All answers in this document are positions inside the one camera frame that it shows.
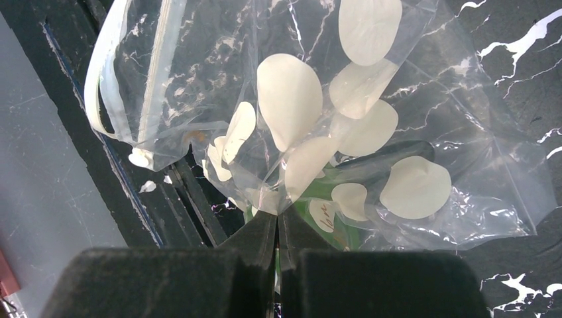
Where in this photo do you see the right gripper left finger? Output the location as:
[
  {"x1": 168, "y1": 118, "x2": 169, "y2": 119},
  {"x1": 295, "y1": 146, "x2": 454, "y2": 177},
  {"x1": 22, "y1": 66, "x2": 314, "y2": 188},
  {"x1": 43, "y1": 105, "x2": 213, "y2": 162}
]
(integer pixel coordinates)
[{"x1": 42, "y1": 211, "x2": 278, "y2": 317}]

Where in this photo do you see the clear polka dot zip bag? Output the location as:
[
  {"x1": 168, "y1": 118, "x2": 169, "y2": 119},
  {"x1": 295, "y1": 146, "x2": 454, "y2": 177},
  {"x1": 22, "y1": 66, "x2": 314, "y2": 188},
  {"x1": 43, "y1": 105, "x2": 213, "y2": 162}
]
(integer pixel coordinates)
[{"x1": 84, "y1": 1, "x2": 556, "y2": 250}]

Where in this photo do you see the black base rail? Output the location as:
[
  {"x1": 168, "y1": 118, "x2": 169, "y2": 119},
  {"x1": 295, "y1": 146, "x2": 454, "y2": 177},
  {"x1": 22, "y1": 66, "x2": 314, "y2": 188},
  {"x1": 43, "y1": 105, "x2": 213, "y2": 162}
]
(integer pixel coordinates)
[{"x1": 0, "y1": 0, "x2": 247, "y2": 251}]

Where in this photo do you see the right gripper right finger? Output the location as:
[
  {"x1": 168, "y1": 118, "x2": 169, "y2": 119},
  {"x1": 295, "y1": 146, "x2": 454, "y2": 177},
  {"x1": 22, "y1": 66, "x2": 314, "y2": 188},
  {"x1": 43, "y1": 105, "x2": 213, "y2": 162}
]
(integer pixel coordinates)
[{"x1": 278, "y1": 209, "x2": 489, "y2": 317}]

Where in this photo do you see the small green fake lime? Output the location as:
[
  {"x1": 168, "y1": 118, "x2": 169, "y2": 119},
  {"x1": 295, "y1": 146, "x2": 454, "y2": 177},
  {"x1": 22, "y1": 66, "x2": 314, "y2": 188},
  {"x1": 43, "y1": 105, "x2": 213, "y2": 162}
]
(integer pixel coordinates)
[{"x1": 292, "y1": 140, "x2": 435, "y2": 251}]

